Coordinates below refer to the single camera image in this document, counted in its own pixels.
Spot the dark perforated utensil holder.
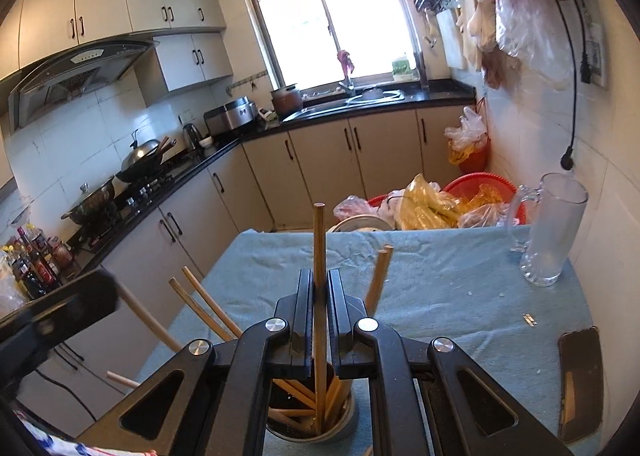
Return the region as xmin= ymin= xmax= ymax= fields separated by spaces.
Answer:
xmin=267 ymin=377 xmax=359 ymax=444

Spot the teal table cloth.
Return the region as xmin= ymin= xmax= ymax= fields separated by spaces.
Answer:
xmin=134 ymin=225 xmax=601 ymax=456

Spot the black smartphone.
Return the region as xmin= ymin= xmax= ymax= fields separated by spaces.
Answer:
xmin=558 ymin=326 xmax=604 ymax=444

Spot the steel cooking pot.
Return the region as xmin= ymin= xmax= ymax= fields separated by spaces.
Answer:
xmin=60 ymin=176 xmax=115 ymax=225

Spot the black wok with lid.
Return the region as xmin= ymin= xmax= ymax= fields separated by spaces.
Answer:
xmin=116 ymin=130 xmax=177 ymax=184

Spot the red plastic basin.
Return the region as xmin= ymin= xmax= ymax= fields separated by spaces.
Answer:
xmin=368 ymin=172 xmax=527 ymax=225

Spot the clear glass pitcher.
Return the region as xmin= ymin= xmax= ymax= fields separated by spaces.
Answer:
xmin=506 ymin=172 xmax=589 ymax=287

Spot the electric kettle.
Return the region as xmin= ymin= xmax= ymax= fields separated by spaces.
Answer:
xmin=182 ymin=123 xmax=203 ymax=152

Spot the range hood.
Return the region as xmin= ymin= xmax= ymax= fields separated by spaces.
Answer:
xmin=8 ymin=38 xmax=156 ymax=131

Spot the silver rice cooker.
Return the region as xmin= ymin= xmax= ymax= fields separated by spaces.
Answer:
xmin=203 ymin=97 xmax=257 ymax=137

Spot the brown clay pot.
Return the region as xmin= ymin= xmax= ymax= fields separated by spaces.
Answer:
xmin=271 ymin=84 xmax=304 ymax=118

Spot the black power plug cable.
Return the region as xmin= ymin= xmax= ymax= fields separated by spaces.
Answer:
xmin=549 ymin=0 xmax=582 ymax=171

